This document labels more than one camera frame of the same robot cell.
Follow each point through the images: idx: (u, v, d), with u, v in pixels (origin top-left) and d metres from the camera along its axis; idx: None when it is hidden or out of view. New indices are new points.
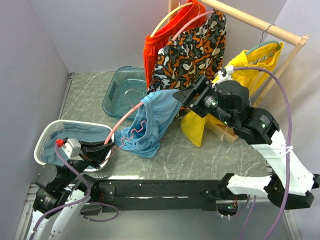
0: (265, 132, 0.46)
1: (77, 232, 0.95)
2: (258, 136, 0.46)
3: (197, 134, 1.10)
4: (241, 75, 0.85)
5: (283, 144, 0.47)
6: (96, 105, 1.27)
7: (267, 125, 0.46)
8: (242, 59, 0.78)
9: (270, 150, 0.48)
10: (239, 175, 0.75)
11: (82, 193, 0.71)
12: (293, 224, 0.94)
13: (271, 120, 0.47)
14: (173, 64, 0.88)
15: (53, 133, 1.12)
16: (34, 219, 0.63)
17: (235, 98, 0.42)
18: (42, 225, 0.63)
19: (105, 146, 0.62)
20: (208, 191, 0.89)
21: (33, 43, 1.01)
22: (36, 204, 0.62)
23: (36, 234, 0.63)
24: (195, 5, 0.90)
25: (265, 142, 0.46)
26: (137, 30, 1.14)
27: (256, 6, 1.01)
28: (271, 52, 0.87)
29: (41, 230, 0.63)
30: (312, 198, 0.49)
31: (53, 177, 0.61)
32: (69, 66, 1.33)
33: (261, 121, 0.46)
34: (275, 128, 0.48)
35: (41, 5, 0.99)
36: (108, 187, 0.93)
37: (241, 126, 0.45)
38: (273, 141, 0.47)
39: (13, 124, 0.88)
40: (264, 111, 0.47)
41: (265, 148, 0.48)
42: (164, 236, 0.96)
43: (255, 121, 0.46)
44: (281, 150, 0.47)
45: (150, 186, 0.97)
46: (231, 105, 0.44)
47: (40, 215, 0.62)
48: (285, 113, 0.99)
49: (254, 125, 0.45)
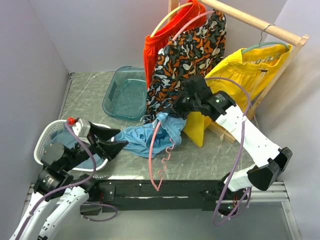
0: (220, 105, 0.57)
1: (77, 232, 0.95)
2: (215, 111, 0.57)
3: (199, 134, 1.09)
4: (238, 71, 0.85)
5: (239, 116, 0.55)
6: (96, 105, 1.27)
7: (221, 101, 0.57)
8: (237, 56, 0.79)
9: (226, 121, 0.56)
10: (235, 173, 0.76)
11: (82, 191, 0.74)
12: (293, 224, 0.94)
13: (226, 98, 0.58)
14: (173, 64, 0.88)
15: (53, 133, 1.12)
16: (31, 202, 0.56)
17: (192, 83, 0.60)
18: (39, 209, 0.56)
19: (118, 143, 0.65)
20: (208, 191, 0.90)
21: (33, 42, 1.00)
22: (37, 184, 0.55)
23: (32, 220, 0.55)
24: (195, 5, 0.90)
25: (219, 113, 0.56)
26: (137, 29, 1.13)
27: (256, 6, 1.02)
28: (278, 53, 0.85)
29: (38, 215, 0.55)
30: (277, 167, 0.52)
31: (59, 156, 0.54)
32: (69, 66, 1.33)
33: (216, 97, 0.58)
34: (231, 103, 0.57)
35: (40, 5, 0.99)
36: (108, 186, 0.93)
37: (201, 104, 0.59)
38: (227, 113, 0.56)
39: (13, 125, 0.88)
40: (221, 92, 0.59)
41: (222, 120, 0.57)
42: (163, 236, 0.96)
43: (211, 98, 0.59)
44: (238, 120, 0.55)
45: (150, 186, 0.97)
46: (193, 90, 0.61)
47: (40, 197, 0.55)
48: (285, 113, 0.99)
49: (212, 102, 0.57)
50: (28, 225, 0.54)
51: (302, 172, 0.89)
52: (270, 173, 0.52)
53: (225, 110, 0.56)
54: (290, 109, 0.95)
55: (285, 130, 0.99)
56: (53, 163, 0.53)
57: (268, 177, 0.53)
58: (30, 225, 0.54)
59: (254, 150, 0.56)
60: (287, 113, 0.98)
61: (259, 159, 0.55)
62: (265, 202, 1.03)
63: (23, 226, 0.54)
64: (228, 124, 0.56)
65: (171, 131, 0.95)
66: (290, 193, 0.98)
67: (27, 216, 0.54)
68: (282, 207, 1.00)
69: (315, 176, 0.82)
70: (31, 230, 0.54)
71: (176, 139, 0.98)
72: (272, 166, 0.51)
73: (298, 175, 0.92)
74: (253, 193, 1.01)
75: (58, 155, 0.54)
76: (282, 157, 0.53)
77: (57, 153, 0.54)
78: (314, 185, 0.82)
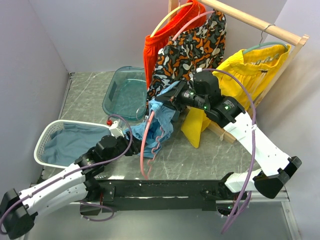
0: (229, 112, 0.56)
1: (78, 231, 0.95)
2: (223, 118, 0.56)
3: (194, 135, 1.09)
4: (239, 73, 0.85)
5: (249, 124, 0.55)
6: (96, 105, 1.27)
7: (230, 107, 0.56)
8: (238, 57, 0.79)
9: (235, 128, 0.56)
10: (237, 173, 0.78)
11: (84, 186, 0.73)
12: (293, 224, 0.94)
13: (235, 104, 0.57)
14: (173, 64, 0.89)
15: (53, 133, 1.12)
16: (67, 169, 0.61)
17: (204, 84, 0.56)
18: (71, 177, 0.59)
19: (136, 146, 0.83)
20: (208, 191, 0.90)
21: (33, 43, 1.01)
22: (80, 159, 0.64)
23: (59, 183, 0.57)
24: (195, 5, 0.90)
25: (229, 120, 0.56)
26: (136, 29, 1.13)
27: (256, 6, 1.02)
28: (277, 54, 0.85)
29: (67, 182, 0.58)
30: (287, 178, 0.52)
31: (110, 146, 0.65)
32: (69, 66, 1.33)
33: (225, 104, 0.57)
34: (240, 110, 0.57)
35: (40, 5, 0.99)
36: (108, 186, 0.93)
37: (210, 108, 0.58)
38: (237, 121, 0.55)
39: (13, 125, 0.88)
40: (228, 97, 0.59)
41: (231, 127, 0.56)
42: (164, 236, 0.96)
43: (220, 104, 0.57)
44: (247, 129, 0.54)
45: (150, 186, 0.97)
46: (204, 91, 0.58)
47: (77, 168, 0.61)
48: (285, 112, 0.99)
49: (220, 109, 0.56)
50: (52, 186, 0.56)
51: (301, 173, 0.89)
52: (280, 183, 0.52)
53: (235, 118, 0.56)
54: (290, 109, 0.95)
55: (285, 130, 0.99)
56: (104, 149, 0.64)
57: (278, 187, 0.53)
58: (55, 186, 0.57)
59: (264, 159, 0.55)
60: (287, 112, 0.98)
61: (270, 169, 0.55)
62: (264, 202, 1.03)
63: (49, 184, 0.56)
64: (238, 132, 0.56)
65: (162, 120, 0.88)
66: (290, 193, 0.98)
67: (59, 177, 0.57)
68: (282, 207, 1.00)
69: (315, 176, 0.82)
70: (50, 192, 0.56)
71: (167, 128, 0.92)
72: (282, 177, 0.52)
73: (297, 175, 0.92)
74: (253, 194, 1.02)
75: (109, 145, 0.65)
76: (292, 167, 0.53)
77: (110, 143, 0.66)
78: (314, 185, 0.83)
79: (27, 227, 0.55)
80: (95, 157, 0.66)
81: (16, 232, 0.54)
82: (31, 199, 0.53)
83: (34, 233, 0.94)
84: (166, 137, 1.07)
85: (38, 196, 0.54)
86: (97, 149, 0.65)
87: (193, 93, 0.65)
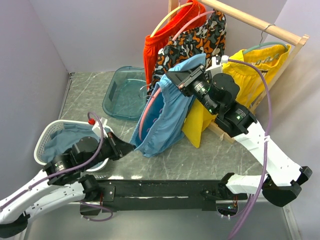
0: (241, 123, 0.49)
1: (77, 231, 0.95)
2: (235, 128, 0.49)
3: (195, 136, 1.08)
4: (239, 73, 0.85)
5: (261, 134, 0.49)
6: (96, 105, 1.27)
7: (242, 117, 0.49)
8: (239, 57, 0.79)
9: (247, 139, 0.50)
10: (238, 174, 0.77)
11: (80, 187, 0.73)
12: (294, 224, 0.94)
13: (247, 113, 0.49)
14: (173, 64, 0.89)
15: (53, 133, 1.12)
16: (36, 177, 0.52)
17: (226, 93, 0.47)
18: (38, 188, 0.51)
19: (129, 147, 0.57)
20: (208, 191, 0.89)
21: (33, 43, 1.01)
22: (49, 164, 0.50)
23: (26, 195, 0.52)
24: (195, 5, 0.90)
25: (241, 131, 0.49)
26: (136, 30, 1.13)
27: (256, 6, 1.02)
28: (277, 54, 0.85)
29: (34, 193, 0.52)
30: (299, 189, 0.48)
31: (89, 149, 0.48)
32: (69, 66, 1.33)
33: (236, 113, 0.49)
34: (252, 119, 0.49)
35: (41, 5, 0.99)
36: (108, 186, 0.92)
37: (222, 118, 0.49)
38: (249, 131, 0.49)
39: (13, 124, 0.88)
40: (241, 105, 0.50)
41: (242, 138, 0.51)
42: (163, 236, 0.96)
43: (231, 113, 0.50)
44: (260, 139, 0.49)
45: (150, 186, 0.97)
46: (220, 98, 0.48)
47: (44, 177, 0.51)
48: (285, 112, 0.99)
49: (232, 118, 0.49)
50: (19, 198, 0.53)
51: None
52: (293, 196, 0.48)
53: (247, 129, 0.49)
54: (290, 109, 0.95)
55: (285, 130, 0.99)
56: (80, 153, 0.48)
57: (288, 198, 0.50)
58: (22, 198, 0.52)
59: (276, 171, 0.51)
60: (287, 113, 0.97)
61: (281, 179, 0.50)
62: (264, 202, 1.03)
63: (17, 196, 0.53)
64: (249, 143, 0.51)
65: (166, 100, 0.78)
66: None
67: (24, 189, 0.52)
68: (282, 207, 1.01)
69: (314, 176, 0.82)
70: (18, 205, 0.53)
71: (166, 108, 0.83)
72: (295, 189, 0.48)
73: None
74: None
75: (87, 148, 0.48)
76: (303, 177, 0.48)
77: (89, 144, 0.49)
78: (314, 185, 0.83)
79: (21, 228, 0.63)
80: (71, 161, 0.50)
81: (8, 231, 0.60)
82: (3, 212, 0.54)
83: (34, 233, 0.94)
84: (170, 129, 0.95)
85: (8, 208, 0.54)
86: (74, 151, 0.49)
87: (205, 90, 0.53)
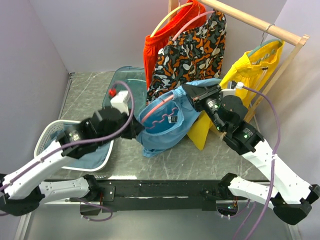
0: (248, 141, 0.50)
1: (77, 231, 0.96)
2: (243, 146, 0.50)
3: (199, 139, 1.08)
4: (244, 77, 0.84)
5: (269, 152, 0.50)
6: (96, 105, 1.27)
7: (249, 136, 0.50)
8: (245, 62, 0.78)
9: (255, 157, 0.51)
10: (241, 177, 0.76)
11: (86, 183, 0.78)
12: (293, 224, 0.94)
13: (254, 131, 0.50)
14: (173, 64, 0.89)
15: (53, 133, 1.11)
16: (48, 148, 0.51)
17: (233, 114, 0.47)
18: (51, 160, 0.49)
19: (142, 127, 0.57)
20: (208, 191, 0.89)
21: (34, 44, 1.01)
22: (63, 134, 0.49)
23: (39, 167, 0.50)
24: (195, 5, 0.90)
25: (248, 149, 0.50)
26: (136, 30, 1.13)
27: (256, 6, 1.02)
28: (273, 49, 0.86)
29: (47, 166, 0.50)
30: (308, 207, 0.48)
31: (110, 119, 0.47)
32: (69, 66, 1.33)
33: (244, 131, 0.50)
34: (259, 138, 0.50)
35: (41, 5, 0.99)
36: (108, 186, 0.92)
37: (230, 136, 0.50)
38: (256, 149, 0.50)
39: (13, 124, 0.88)
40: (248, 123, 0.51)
41: (250, 155, 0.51)
42: (163, 236, 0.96)
43: (239, 131, 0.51)
44: (267, 158, 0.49)
45: (150, 186, 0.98)
46: (228, 118, 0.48)
47: (57, 147, 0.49)
48: (286, 112, 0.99)
49: (239, 137, 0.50)
50: (31, 170, 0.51)
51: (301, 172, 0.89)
52: (303, 213, 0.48)
53: (254, 147, 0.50)
54: (291, 109, 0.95)
55: (285, 130, 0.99)
56: (101, 122, 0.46)
57: (298, 215, 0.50)
58: (34, 171, 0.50)
59: (285, 188, 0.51)
60: (287, 113, 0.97)
61: (290, 197, 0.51)
62: None
63: (29, 169, 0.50)
64: (257, 161, 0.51)
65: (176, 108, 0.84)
66: None
67: (37, 161, 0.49)
68: None
69: (314, 176, 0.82)
70: (29, 179, 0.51)
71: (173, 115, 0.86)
72: (305, 207, 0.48)
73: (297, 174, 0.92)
74: None
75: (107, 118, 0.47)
76: (312, 196, 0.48)
77: (110, 115, 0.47)
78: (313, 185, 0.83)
79: (32, 206, 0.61)
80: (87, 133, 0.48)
81: (20, 210, 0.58)
82: (12, 187, 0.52)
83: (34, 232, 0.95)
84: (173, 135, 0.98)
85: (18, 183, 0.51)
86: (93, 121, 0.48)
87: (217, 107, 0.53)
